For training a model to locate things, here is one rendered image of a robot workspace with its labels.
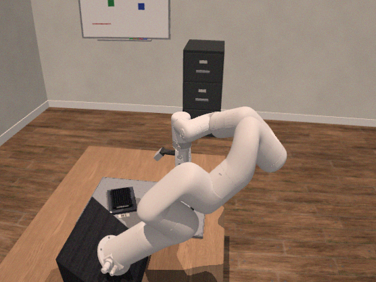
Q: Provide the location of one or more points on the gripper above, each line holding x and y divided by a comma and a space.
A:
182, 156

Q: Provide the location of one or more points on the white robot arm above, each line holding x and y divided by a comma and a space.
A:
166, 220

